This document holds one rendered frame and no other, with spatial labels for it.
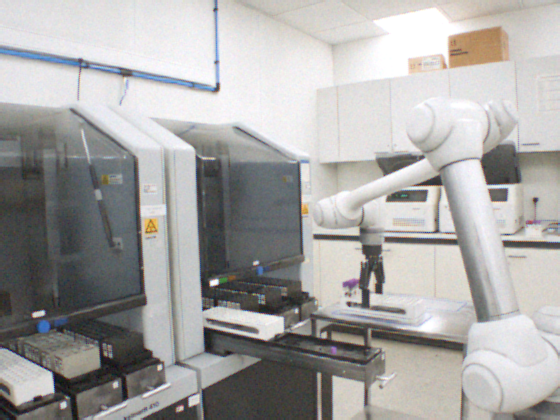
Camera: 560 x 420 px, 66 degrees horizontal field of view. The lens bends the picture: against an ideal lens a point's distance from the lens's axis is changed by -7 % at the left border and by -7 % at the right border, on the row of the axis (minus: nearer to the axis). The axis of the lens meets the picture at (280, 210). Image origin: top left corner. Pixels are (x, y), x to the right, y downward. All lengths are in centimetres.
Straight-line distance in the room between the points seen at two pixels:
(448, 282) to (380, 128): 142
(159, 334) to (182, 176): 50
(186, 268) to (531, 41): 344
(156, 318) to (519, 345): 101
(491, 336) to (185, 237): 96
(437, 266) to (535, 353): 259
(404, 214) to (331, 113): 123
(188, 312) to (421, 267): 245
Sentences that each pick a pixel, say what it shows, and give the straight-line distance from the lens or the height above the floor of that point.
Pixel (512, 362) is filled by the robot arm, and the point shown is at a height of 92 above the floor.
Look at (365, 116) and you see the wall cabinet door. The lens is 418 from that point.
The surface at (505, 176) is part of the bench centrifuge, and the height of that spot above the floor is 132.
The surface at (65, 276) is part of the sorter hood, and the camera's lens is 128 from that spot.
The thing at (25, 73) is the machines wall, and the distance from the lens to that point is 253.
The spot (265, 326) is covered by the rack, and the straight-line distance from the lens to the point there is 149.
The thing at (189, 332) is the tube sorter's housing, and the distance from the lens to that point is 159.
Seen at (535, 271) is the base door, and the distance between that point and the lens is 354.
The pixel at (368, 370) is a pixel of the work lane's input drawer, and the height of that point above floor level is 79.
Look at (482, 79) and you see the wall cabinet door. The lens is 390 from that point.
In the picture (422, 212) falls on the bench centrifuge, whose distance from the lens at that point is 365.
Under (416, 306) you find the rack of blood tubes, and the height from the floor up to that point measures 88.
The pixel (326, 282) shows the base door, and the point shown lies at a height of 45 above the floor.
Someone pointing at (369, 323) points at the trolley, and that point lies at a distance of 165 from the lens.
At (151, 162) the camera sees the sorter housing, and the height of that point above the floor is 138.
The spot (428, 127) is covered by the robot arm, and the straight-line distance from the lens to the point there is 112.
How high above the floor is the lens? 130
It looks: 3 degrees down
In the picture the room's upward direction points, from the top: 2 degrees counter-clockwise
